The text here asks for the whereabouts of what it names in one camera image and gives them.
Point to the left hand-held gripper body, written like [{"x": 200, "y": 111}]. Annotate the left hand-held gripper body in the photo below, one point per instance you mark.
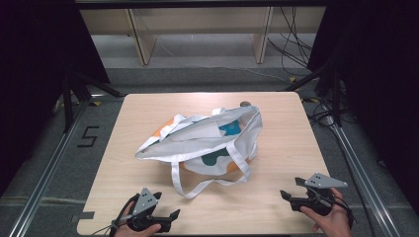
[{"x": 145, "y": 200}]

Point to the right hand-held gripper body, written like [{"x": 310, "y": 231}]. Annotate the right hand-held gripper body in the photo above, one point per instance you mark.
[{"x": 324, "y": 181}]

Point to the white tote bag orange teal print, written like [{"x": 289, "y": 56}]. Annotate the white tote bag orange teal print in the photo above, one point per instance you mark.
[{"x": 243, "y": 138}]

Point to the person's left hand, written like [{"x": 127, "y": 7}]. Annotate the person's left hand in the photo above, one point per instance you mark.
[{"x": 126, "y": 230}]

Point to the person's right hand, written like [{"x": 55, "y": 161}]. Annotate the person's right hand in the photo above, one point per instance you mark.
[{"x": 334, "y": 222}]

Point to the grey tape strip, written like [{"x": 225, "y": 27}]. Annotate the grey tape strip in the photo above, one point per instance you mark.
[{"x": 82, "y": 216}]

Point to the black metal stand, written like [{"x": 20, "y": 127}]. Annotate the black metal stand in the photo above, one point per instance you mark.
[
  {"x": 336, "y": 98},
  {"x": 68, "y": 105}
]

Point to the small round grey-brown object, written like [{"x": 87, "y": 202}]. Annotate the small round grey-brown object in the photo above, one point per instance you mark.
[{"x": 245, "y": 104}]

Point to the yellow tape piece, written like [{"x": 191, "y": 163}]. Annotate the yellow tape piece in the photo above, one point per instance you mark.
[
  {"x": 96, "y": 103},
  {"x": 293, "y": 79}
]

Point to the black curtain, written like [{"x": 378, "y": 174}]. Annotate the black curtain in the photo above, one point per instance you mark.
[
  {"x": 29, "y": 82},
  {"x": 382, "y": 82}
]

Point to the aluminium rail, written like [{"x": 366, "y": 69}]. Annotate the aluminium rail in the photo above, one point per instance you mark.
[
  {"x": 362, "y": 174},
  {"x": 46, "y": 177}
]

